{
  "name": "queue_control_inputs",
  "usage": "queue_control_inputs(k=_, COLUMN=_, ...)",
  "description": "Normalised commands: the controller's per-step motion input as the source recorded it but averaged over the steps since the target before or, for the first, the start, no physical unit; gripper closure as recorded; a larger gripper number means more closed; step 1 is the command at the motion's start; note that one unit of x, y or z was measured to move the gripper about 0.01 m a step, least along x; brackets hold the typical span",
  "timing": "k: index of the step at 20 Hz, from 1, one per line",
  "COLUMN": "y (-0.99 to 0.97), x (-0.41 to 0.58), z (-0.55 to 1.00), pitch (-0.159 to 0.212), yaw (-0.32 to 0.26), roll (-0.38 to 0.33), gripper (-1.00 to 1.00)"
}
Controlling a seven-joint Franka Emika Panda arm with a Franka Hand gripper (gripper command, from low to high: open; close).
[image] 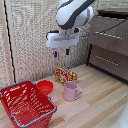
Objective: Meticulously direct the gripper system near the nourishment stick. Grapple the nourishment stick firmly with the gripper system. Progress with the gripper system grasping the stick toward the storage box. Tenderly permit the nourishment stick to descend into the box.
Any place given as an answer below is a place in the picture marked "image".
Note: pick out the yellow red snack bar package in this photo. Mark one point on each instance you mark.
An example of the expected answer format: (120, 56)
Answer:
(65, 75)

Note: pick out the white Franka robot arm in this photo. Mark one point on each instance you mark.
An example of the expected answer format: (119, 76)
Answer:
(71, 13)

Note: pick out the red shopping basket blue rim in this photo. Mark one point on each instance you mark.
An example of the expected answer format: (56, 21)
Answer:
(26, 104)

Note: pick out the red plastic bowl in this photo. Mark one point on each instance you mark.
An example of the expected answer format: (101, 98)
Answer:
(45, 87)

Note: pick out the pink plastic mug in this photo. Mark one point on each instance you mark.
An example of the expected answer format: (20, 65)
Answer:
(70, 91)

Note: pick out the brown drawer cabinet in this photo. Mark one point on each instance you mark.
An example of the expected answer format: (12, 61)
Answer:
(109, 45)

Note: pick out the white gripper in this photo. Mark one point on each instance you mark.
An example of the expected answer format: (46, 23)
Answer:
(62, 40)

